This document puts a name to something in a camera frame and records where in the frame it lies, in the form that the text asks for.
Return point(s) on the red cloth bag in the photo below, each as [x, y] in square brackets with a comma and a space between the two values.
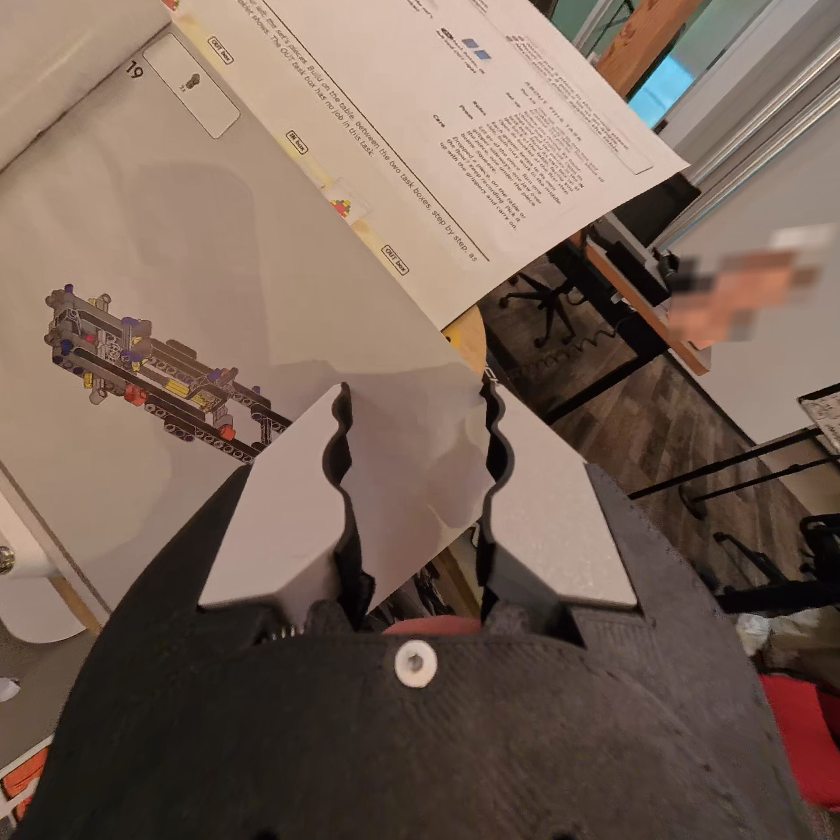
[804, 741]

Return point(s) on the printed white paper sheet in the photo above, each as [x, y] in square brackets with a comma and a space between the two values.
[394, 98]

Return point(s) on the orange object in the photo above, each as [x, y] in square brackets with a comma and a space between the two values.
[19, 781]

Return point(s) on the lego instruction booklet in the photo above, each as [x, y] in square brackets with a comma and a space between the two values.
[197, 229]

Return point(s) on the black office chair base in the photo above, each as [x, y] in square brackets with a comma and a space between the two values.
[544, 308]

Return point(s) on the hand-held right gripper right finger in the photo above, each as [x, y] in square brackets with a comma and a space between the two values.
[558, 525]

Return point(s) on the aluminium frame rails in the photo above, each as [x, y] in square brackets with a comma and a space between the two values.
[754, 111]

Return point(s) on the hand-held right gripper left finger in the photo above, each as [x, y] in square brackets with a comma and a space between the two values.
[282, 525]

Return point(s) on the wooden beam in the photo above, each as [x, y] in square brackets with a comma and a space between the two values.
[649, 39]

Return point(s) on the white book stand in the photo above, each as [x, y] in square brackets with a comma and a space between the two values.
[39, 617]

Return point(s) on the wooden desk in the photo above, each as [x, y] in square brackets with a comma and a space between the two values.
[656, 318]

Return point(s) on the black floor stand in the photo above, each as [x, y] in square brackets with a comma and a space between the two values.
[787, 590]

